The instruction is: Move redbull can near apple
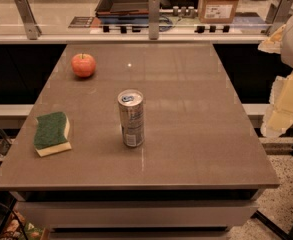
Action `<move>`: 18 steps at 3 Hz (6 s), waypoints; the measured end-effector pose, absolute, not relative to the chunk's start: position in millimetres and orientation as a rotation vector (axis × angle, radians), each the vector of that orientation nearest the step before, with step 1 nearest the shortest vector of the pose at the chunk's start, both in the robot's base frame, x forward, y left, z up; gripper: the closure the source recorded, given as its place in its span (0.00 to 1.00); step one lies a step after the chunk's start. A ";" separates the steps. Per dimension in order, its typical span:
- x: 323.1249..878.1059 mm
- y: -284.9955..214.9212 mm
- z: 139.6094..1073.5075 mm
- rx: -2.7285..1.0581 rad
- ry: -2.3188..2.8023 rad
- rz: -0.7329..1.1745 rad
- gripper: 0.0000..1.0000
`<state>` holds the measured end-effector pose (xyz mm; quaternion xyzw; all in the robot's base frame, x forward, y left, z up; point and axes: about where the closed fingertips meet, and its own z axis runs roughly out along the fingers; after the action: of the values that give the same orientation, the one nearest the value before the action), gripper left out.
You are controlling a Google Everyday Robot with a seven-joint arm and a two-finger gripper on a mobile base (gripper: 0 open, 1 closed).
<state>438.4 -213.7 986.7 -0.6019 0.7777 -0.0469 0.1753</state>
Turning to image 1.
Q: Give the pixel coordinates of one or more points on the grey drawer cabinet under table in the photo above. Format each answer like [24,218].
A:
[138,220]

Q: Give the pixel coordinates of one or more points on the left metal railing bracket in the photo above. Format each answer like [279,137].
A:
[31,27]

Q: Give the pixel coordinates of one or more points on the right metal railing bracket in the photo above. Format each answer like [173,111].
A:
[277,15]

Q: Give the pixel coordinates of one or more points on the dark open tray box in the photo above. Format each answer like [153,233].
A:
[122,7]

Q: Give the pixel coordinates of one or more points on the red apple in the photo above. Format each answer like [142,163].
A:
[83,65]

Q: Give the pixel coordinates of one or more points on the metal railing bracket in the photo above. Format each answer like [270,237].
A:
[31,27]
[154,6]
[277,15]

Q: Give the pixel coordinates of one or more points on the silver redbull can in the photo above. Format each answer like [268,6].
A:
[131,113]

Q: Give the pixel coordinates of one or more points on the green yellow sponge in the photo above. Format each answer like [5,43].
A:
[51,134]

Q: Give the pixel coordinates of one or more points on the cardboard box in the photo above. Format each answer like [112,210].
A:
[217,11]

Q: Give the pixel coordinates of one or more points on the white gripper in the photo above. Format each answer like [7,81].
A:
[279,117]

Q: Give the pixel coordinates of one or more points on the middle metal railing bracket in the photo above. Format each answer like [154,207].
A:
[154,6]

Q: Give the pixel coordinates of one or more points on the snack bags on floor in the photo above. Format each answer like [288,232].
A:
[18,228]

